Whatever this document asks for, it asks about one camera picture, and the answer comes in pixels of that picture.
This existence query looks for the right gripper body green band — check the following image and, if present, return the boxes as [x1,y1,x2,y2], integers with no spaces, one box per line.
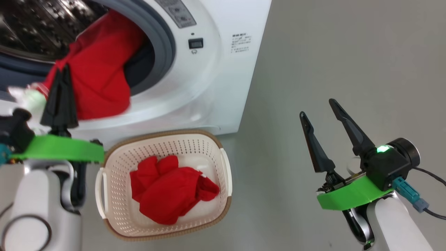
[316,171,394,211]

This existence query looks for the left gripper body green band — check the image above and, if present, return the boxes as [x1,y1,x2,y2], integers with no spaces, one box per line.
[10,127,105,163]

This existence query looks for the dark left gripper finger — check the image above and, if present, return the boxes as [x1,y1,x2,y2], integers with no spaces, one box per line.
[40,66,63,128]
[60,64,79,129]

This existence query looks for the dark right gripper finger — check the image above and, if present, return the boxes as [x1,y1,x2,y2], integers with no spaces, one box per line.
[299,111,337,174]
[329,98,377,157]

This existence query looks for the red garment with white trim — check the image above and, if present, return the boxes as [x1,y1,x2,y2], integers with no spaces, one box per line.
[7,10,145,121]

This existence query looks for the plain red garment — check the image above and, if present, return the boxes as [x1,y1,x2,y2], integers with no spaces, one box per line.
[130,155,221,225]

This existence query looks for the stainless steel washing machine drum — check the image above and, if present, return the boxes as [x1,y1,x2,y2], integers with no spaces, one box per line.
[0,0,108,63]

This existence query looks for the cream basket with brown rim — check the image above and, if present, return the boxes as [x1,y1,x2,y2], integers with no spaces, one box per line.
[95,129,233,242]

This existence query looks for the white front-load washing machine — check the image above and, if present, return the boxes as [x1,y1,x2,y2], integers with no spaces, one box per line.
[0,0,272,147]

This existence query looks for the thin black cable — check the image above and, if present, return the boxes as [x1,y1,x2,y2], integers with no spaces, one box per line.
[413,167,446,185]

